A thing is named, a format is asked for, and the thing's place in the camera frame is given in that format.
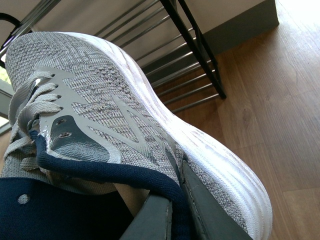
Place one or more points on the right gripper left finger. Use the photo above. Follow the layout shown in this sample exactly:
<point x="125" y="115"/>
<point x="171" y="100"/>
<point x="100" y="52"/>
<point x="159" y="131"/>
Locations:
<point x="153" y="221"/>

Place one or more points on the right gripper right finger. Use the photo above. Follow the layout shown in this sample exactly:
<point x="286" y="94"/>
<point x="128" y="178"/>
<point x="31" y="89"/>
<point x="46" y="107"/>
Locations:
<point x="210" y="220"/>

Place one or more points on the grey knit sneaker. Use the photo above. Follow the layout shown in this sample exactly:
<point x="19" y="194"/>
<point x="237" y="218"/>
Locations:
<point x="90" y="141"/>

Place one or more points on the black metal shoe rack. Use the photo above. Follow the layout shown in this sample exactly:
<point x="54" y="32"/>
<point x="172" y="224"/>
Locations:
<point x="191" y="55"/>

